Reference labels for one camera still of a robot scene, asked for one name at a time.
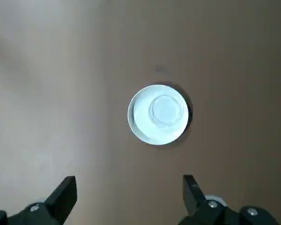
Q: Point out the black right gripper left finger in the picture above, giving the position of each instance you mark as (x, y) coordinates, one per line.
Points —
(61, 201)

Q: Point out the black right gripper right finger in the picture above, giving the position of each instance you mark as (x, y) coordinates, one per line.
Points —
(194, 197)

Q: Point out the clear petri dish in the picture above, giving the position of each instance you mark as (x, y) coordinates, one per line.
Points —
(166, 111)

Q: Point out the white round plate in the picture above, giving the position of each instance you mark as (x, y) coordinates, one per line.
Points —
(141, 122)

